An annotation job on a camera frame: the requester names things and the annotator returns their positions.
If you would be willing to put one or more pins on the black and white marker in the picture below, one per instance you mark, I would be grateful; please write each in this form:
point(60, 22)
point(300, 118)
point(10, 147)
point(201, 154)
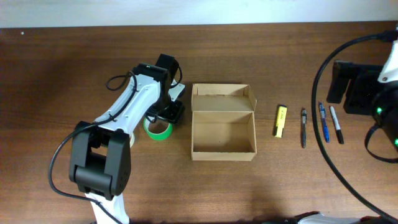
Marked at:
point(338, 131)

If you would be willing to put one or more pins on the open cardboard box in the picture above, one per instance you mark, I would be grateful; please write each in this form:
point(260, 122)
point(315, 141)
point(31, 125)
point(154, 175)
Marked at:
point(223, 122)

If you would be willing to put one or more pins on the green tape roll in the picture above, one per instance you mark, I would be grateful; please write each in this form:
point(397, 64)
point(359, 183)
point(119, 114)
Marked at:
point(157, 136)

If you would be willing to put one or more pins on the blue pen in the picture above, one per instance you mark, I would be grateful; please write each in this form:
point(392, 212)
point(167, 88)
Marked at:
point(324, 122)

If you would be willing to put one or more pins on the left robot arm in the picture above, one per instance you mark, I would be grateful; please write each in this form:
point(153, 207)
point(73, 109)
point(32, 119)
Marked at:
point(100, 162)

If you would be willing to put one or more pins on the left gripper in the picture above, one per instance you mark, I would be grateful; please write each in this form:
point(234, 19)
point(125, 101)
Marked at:
point(171, 112)

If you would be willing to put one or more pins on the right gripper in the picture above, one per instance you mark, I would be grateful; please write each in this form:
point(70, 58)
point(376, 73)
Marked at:
point(351, 88)

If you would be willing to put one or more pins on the black pen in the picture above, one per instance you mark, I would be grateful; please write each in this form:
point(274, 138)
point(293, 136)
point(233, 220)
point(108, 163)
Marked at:
point(303, 127)

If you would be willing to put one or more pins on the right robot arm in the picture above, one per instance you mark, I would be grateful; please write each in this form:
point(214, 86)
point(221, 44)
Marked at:
point(384, 110)

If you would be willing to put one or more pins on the yellow highlighter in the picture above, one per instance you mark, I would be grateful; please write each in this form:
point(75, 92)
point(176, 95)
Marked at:
point(280, 121)

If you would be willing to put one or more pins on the white tape roll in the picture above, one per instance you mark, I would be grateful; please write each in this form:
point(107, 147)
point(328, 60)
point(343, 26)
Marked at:
point(131, 139)

